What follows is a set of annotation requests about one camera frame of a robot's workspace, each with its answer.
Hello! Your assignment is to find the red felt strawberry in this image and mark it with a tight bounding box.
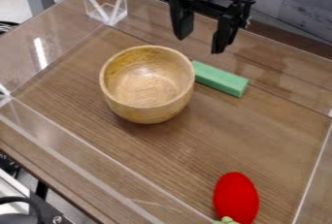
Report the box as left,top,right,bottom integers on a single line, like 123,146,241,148
213,172,260,224

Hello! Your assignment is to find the black clamp under table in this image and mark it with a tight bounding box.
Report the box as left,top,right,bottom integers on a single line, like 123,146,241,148
0,196,74,224

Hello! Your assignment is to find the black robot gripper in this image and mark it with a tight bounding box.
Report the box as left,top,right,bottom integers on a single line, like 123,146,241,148
166,0,256,54

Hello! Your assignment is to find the light wooden bowl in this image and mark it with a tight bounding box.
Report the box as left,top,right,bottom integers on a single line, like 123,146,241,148
99,45,194,124

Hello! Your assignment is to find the green rectangular block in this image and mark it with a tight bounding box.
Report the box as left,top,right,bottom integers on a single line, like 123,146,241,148
191,61,249,98

